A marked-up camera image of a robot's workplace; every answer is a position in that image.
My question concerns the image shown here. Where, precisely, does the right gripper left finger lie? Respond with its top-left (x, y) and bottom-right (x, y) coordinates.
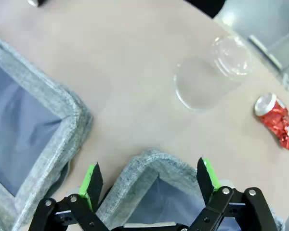
top-left (28, 160), bottom-right (111, 231)

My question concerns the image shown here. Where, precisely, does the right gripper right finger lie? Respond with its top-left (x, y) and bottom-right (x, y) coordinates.
top-left (187, 157), bottom-right (279, 231)

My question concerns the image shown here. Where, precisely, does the crushed red soda can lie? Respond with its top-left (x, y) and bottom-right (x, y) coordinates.
top-left (254, 92), bottom-right (289, 151)

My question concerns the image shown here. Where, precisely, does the dark blue soda can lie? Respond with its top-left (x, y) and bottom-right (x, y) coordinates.
top-left (27, 0), bottom-right (48, 7)

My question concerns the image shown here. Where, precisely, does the grey fabric basket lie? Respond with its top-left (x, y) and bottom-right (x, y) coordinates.
top-left (0, 30), bottom-right (93, 231)
top-left (96, 148), bottom-right (285, 231)

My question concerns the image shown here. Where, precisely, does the clear plastic cup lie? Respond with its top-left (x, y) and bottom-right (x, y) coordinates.
top-left (172, 35), bottom-right (255, 111)

